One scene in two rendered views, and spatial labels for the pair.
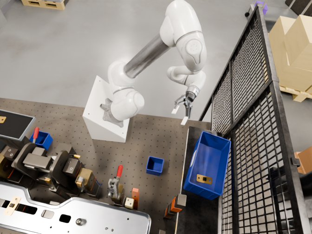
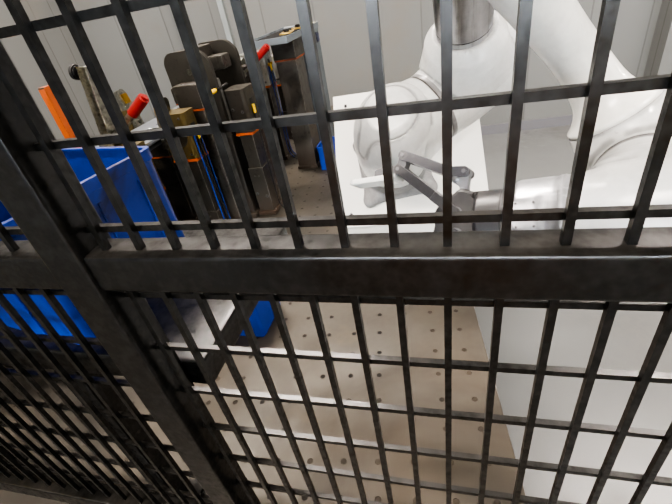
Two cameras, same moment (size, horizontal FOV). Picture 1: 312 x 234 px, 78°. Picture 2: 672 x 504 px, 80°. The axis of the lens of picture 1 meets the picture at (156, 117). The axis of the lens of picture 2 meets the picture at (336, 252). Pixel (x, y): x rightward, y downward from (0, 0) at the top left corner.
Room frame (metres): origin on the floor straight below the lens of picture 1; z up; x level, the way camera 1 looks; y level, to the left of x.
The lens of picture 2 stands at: (0.84, -0.63, 1.27)
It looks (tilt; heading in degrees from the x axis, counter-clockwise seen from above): 34 degrees down; 105
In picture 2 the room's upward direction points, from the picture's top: 11 degrees counter-clockwise
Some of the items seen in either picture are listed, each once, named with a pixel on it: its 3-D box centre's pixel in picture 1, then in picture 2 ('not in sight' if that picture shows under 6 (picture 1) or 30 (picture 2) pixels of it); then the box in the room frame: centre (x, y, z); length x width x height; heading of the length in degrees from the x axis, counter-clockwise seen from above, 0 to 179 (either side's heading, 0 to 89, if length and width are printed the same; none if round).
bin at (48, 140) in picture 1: (41, 140); (334, 152); (0.53, 0.79, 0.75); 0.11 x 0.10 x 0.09; 86
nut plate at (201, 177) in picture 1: (204, 178); not in sight; (0.34, -0.31, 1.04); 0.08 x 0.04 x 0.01; 85
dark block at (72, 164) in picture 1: (80, 178); (215, 160); (0.28, 0.38, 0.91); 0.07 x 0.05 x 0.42; 176
